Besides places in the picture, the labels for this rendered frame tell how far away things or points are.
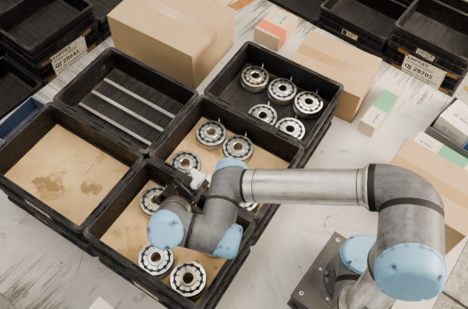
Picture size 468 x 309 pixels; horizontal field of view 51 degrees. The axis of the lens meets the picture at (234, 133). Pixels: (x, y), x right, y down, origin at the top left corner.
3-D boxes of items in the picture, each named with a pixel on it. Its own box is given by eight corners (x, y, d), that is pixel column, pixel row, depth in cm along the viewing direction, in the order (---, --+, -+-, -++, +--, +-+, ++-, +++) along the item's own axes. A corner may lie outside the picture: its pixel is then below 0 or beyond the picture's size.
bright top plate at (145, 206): (179, 196, 151) (179, 195, 151) (159, 221, 146) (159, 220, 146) (153, 180, 154) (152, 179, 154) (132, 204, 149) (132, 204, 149)
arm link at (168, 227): (180, 257, 98) (139, 247, 99) (188, 239, 109) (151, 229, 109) (189, 221, 97) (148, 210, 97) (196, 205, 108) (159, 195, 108)
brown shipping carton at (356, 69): (371, 85, 199) (382, 58, 186) (350, 123, 188) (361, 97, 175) (305, 57, 207) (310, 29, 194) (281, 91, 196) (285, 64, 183)
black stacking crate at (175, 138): (300, 166, 164) (305, 147, 155) (255, 236, 150) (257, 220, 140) (202, 114, 175) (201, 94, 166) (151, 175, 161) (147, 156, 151)
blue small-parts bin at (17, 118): (37, 106, 188) (30, 95, 183) (66, 124, 184) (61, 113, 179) (-3, 143, 179) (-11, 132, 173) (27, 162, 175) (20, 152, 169)
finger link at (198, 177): (202, 156, 129) (184, 177, 123) (218, 171, 130) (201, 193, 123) (196, 161, 132) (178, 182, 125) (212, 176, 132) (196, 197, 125)
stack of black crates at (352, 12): (393, 53, 286) (413, 8, 258) (369, 84, 272) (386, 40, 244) (335, 23, 299) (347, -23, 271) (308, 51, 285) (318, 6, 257)
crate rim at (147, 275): (257, 224, 142) (258, 220, 140) (198, 314, 127) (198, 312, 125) (147, 159, 153) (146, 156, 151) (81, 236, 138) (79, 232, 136)
